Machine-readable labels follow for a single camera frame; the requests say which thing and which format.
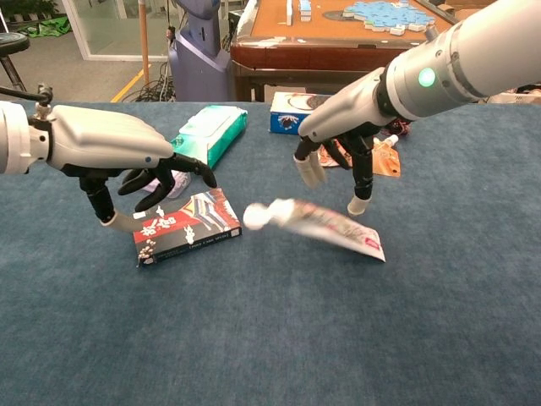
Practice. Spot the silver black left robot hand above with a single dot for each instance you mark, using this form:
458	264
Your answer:
105	135

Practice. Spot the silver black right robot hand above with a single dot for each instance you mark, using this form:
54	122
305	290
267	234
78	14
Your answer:
346	103

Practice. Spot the white toothpaste tube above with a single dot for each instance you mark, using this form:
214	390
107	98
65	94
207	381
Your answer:
329	224

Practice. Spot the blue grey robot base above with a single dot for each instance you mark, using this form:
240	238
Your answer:
198	55

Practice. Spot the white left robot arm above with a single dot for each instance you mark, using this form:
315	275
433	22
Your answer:
14	139

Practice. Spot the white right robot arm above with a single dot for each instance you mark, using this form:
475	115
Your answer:
465	55

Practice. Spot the dark red grape bunch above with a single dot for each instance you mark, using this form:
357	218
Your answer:
401	126

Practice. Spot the blue cookie box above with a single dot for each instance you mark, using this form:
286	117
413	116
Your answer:
287	112

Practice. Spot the wooden mahjong table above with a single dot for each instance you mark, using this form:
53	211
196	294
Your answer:
304	51

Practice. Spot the brown spout pouch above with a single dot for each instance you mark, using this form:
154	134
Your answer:
386	158

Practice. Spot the small lavender tissue pack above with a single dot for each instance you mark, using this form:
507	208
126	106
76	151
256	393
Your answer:
182	182

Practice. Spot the blue mahjong tile pile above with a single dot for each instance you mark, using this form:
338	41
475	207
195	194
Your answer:
384	14

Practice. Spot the wooden pole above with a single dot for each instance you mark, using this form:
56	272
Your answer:
144	42

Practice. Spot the white tile stack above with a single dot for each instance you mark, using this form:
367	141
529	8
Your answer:
306	10

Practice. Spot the green wet wipes pack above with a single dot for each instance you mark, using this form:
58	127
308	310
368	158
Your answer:
215	131

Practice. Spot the green cloth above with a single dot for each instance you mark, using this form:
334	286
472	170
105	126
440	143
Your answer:
46	26

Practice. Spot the black red printed box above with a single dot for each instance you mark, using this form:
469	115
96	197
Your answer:
190	228

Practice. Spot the rolling stool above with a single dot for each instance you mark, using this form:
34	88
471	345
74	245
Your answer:
12	42

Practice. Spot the blue table mat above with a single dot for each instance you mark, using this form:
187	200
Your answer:
270	330

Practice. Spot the white glass partition frame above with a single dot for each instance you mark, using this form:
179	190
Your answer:
80	29

